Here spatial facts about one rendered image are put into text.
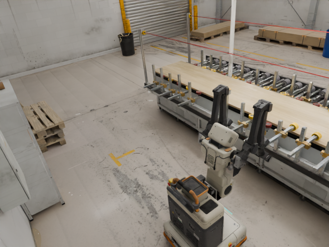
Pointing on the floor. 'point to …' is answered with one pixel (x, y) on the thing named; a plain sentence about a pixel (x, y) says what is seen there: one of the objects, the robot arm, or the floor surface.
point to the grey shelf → (27, 153)
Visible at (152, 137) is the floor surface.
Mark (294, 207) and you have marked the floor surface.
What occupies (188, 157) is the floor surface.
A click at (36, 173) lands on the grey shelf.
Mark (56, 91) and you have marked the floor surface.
